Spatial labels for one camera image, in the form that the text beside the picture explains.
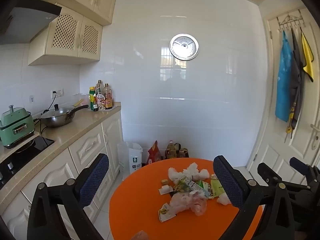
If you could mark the green electric cooker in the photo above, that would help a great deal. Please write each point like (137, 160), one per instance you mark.
(15, 127)

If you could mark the blue apron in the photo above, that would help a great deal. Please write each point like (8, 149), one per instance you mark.
(283, 80)

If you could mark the clear plastic container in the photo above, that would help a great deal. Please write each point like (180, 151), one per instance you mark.
(78, 98)

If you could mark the small white box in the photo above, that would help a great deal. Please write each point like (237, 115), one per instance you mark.
(165, 189)

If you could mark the large cooking oil bottle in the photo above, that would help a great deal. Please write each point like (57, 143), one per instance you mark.
(171, 151)

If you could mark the white wall socket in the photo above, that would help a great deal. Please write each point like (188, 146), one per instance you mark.
(57, 93)

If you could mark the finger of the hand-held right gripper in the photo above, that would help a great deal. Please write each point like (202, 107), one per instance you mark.
(300, 163)
(268, 171)

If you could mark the black range hood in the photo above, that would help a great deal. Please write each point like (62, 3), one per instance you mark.
(22, 22)

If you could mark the printed white wrapper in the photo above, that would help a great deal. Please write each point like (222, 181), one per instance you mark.
(192, 185)

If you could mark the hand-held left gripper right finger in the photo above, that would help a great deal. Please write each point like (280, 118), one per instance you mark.
(226, 180)

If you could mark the white panel door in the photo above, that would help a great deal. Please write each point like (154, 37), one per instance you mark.
(272, 155)

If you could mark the cream kitchen base cabinets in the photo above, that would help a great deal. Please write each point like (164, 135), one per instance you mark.
(85, 145)

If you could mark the metal over-door hook rack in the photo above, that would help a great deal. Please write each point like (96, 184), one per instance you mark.
(291, 21)

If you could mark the green yellow-label bottle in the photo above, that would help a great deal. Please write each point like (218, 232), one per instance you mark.
(92, 96)

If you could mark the black glass cooktop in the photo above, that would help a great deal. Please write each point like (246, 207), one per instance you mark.
(37, 143)

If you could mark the red snack bag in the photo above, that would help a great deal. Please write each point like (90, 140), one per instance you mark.
(154, 155)

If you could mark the white printed plastic bag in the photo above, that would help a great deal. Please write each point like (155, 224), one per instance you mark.
(135, 158)

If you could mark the door hinge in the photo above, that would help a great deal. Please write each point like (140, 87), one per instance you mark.
(254, 157)

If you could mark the cream lattice door cabinet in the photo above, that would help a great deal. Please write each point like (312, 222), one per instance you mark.
(65, 40)

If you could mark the yellow cloth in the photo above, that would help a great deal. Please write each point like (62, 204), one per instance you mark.
(308, 60)

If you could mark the crumpled paper ball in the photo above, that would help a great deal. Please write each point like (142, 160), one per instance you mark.
(223, 198)

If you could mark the small brown nut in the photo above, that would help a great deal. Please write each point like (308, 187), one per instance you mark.
(164, 181)

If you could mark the pink label jar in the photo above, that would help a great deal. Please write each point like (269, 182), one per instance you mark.
(100, 102)

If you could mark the steel wok with lid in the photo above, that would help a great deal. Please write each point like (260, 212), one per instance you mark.
(57, 117)

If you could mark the tall clear oil bottle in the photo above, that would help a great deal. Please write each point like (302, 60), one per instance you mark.
(100, 86)

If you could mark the small dark sauce bottle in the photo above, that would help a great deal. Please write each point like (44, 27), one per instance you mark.
(95, 106)

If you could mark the grey apron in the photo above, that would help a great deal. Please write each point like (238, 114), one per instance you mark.
(297, 85)

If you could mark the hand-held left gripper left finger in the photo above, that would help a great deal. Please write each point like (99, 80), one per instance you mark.
(93, 180)

